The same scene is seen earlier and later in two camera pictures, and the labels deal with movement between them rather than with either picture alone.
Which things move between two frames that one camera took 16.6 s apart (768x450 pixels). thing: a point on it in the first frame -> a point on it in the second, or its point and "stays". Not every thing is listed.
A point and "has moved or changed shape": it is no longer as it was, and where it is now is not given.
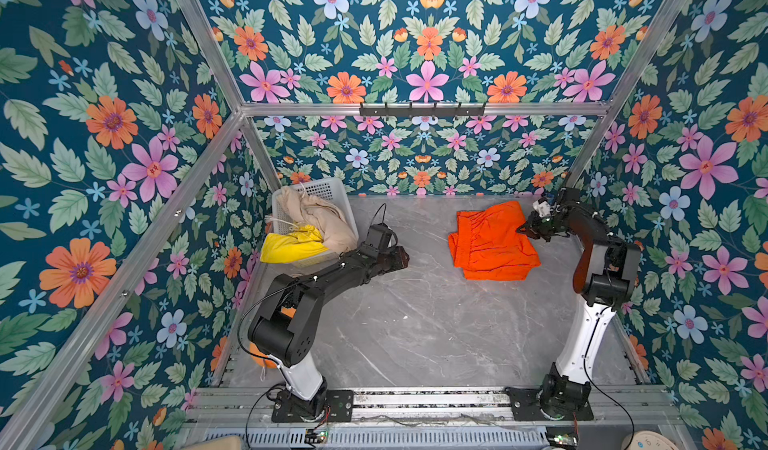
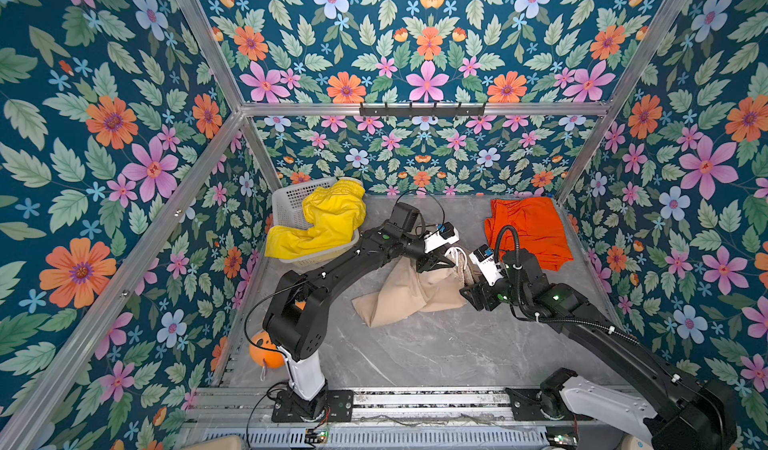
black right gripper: [531, 225] -> [477, 290]
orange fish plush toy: [266, 363] stays
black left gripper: [400, 257] -> [432, 259]
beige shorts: [338, 234] -> [402, 289]
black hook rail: [422, 111] stays
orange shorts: [488, 246] has moved or changed shape
